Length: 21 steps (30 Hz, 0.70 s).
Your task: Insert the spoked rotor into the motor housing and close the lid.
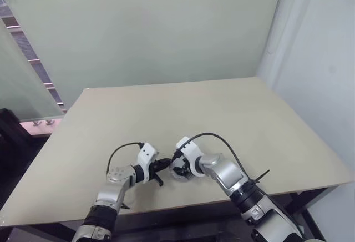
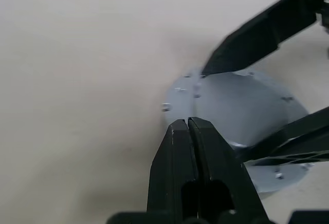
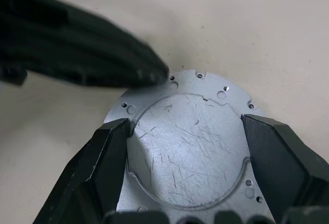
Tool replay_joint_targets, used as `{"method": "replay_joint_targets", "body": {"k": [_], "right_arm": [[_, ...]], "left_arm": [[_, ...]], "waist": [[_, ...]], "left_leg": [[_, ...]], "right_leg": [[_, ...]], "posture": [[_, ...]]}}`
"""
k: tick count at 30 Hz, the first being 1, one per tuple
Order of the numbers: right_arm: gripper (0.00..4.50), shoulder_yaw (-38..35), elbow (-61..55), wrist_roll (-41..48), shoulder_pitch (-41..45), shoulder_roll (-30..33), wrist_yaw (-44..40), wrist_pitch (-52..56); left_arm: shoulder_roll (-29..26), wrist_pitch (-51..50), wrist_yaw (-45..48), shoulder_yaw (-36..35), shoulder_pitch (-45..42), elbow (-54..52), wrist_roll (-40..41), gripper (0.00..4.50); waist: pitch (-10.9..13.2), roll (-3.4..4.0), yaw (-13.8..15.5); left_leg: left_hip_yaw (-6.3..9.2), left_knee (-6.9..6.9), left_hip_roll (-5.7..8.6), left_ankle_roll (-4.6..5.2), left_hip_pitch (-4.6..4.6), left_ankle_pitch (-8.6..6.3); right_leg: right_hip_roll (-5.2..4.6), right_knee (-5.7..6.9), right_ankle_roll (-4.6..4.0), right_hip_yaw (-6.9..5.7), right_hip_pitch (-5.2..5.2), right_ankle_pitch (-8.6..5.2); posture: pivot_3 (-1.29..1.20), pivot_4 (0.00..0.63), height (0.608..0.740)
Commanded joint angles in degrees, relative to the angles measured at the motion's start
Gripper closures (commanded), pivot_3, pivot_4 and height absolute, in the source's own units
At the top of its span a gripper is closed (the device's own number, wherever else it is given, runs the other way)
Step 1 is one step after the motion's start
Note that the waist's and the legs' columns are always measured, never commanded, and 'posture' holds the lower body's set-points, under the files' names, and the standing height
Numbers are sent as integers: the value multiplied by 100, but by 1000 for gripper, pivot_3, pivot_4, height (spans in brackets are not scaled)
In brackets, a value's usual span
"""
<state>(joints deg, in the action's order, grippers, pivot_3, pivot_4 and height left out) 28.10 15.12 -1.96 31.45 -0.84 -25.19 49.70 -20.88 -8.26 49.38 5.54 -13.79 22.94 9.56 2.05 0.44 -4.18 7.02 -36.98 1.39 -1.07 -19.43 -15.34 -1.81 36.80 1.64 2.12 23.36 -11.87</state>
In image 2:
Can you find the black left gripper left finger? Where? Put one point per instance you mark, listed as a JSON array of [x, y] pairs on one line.
[[172, 172]]

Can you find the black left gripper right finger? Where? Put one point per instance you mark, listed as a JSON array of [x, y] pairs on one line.
[[223, 172]]

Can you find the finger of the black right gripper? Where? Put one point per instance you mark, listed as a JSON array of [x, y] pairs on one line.
[[295, 144], [257, 36]]

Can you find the round grey motor lid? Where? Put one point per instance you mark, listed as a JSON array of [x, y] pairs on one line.
[[244, 105]]

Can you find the round grey motor housing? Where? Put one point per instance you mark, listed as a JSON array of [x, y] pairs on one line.
[[177, 105]]

